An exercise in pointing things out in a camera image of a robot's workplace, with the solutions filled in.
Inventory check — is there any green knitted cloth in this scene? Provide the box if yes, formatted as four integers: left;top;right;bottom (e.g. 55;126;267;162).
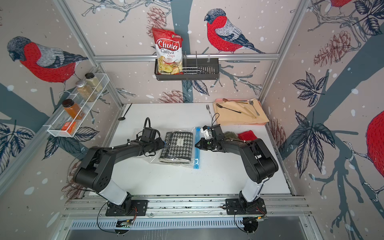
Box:
224;132;239;140

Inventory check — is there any clear vacuum bag blue zipper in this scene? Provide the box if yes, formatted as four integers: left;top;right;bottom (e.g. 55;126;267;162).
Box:
138;127;197;168

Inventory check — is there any houndstooth black white scarf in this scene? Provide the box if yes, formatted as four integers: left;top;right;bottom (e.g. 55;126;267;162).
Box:
159;131;194;164

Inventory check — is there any red knitted cloth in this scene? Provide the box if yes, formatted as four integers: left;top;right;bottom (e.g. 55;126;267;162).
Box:
238;130;258;141

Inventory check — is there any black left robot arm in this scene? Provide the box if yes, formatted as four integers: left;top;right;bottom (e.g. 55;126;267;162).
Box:
74;127;165;217

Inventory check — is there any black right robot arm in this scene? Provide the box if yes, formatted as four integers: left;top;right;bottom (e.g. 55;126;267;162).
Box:
195;125;279;216

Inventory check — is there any red Chuba cassava chips bag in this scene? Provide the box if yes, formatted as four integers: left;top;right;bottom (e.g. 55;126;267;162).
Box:
152;28;183;75

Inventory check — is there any black ladle at table edge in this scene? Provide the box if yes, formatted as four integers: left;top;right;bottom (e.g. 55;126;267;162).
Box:
118;104;133;121

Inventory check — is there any silver fork on table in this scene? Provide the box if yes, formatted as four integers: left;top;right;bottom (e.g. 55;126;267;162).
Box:
206;104;213;122

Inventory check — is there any pink tray under placemat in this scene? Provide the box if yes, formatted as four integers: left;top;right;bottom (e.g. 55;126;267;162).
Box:
215;99;243;103

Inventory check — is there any copper spoon on placemat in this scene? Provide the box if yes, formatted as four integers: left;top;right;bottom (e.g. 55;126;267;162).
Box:
223;98;249;104

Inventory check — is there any beige placemat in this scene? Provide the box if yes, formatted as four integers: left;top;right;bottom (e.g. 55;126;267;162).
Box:
213;99;270;126

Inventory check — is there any gold utensil on placemat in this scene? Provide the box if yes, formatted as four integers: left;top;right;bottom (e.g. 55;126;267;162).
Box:
243;106;257;119

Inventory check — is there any silver spoon on placemat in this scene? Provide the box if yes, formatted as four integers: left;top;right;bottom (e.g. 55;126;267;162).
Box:
249;100;260;116

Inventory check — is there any tan spice jar middle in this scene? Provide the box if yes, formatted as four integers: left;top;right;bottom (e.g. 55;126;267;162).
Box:
76;80;96;102

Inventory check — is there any small orange box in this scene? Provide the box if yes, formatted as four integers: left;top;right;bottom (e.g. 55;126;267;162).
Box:
61;122;77;135

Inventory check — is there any yellow spice jar black lid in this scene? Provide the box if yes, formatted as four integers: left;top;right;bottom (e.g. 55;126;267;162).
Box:
85;73;103;92

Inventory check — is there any orange spice jar black lid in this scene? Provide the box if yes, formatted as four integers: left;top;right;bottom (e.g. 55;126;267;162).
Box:
62;99;85;120

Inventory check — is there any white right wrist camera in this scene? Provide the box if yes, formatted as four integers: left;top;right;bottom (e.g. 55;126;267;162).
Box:
201;126;213;139

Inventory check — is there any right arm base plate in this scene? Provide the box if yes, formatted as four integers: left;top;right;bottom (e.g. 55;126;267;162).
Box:
225;198;267;215

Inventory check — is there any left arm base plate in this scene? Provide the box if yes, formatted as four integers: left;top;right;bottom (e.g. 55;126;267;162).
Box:
106;199;149;217

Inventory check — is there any black wall basket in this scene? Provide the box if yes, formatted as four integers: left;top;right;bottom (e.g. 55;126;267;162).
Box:
154;58;220;81

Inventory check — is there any clear acrylic wall shelf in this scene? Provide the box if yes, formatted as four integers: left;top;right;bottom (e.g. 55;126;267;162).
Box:
48;73;110;138

